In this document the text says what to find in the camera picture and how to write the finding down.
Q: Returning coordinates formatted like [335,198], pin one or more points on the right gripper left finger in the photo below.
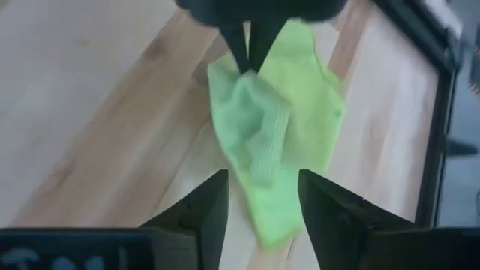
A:
[210,210]

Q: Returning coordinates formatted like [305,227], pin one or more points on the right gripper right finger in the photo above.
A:
[330,217]

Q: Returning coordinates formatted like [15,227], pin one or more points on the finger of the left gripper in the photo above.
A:
[262,37]
[237,41]

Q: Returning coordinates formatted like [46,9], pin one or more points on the lime green microfiber towel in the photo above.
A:
[292,112]

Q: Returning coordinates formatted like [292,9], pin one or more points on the black floor stand leg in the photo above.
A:
[461,148]

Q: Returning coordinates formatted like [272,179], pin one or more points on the black table edge frame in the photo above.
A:
[442,56]

